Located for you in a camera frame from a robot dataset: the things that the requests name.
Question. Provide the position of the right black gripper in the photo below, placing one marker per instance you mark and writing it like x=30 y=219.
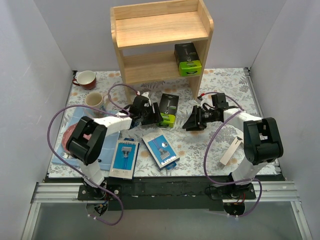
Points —
x=198 y=117

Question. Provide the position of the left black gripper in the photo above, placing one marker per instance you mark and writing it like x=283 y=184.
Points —
x=149 y=115

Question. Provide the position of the green black Gillette razor box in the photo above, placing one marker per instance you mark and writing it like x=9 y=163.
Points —
x=168 y=109
x=187 y=59

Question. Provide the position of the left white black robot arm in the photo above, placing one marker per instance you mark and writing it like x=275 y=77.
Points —
x=87 y=139

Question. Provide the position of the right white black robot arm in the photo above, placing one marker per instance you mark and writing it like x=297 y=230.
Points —
x=262 y=142

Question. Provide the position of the wooden two-tier shelf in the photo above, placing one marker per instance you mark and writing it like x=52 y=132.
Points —
x=144 y=36

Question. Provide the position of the blue Harry's razor pack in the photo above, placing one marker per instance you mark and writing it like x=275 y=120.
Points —
x=124 y=159
x=161 y=149

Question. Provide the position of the floral patterned tablecloth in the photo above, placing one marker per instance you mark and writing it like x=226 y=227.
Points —
x=190 y=145

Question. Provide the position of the long white Harry's box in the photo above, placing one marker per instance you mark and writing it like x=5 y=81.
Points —
x=230 y=151

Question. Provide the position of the cream ceramic mug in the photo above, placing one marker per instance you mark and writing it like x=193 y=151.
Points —
x=98 y=102

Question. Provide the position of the blue checked cloth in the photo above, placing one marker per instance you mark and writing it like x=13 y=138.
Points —
x=107 y=152

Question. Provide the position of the red ceramic mug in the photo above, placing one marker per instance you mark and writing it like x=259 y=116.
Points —
x=86 y=79

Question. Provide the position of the pink dotted plate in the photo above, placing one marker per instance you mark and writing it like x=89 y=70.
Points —
x=66 y=135

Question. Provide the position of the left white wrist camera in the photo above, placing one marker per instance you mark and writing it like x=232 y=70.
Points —
x=147 y=96

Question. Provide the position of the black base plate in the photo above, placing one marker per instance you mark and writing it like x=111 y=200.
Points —
x=162 y=193

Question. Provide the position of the aluminium rail frame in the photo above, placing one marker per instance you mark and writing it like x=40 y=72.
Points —
x=59 y=211

